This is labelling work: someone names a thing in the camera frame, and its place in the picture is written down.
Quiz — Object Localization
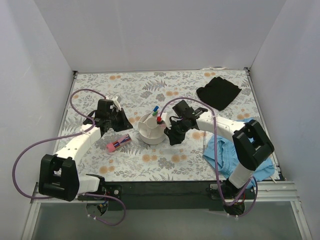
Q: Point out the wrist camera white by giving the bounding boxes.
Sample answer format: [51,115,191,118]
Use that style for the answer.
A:
[156,112,168,129]
[106,96,122,112]

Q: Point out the green capped white marker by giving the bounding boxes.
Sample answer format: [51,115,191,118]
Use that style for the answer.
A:
[151,111,158,118]

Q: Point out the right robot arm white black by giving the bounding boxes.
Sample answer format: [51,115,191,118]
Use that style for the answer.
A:
[156,97,275,199]

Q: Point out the thin purple gel pen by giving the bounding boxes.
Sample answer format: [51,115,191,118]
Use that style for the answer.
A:
[202,131,207,153]

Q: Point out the white round divided organizer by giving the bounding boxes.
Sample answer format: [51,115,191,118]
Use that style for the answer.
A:
[137,113,166,145]

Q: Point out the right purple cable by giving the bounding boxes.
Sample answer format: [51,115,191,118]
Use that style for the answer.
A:
[159,97,259,217]

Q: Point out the pink pack of pens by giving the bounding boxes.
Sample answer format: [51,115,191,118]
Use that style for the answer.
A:
[106,134,132,153]

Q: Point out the black folded cloth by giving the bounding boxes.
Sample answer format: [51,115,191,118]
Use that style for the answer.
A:
[196,77,242,111]

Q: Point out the floral table mat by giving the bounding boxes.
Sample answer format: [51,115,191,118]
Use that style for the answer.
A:
[61,70,261,182]

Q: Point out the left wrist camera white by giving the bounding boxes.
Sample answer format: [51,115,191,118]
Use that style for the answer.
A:
[106,96,122,112]

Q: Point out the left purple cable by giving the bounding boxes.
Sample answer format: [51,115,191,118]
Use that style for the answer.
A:
[12,88,127,226]

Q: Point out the light blue shorts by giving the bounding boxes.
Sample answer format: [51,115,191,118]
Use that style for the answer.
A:
[203,134,276,182]

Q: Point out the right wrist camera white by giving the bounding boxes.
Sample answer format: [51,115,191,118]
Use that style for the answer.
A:
[156,112,168,129]

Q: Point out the aluminium frame rail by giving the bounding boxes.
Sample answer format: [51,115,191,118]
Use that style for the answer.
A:
[22,181,312,240]

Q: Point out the purple cable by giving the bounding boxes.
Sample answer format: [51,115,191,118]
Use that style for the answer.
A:
[12,88,127,226]
[159,97,259,217]

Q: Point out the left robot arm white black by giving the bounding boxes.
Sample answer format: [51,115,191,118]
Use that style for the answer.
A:
[38,96,133,202]

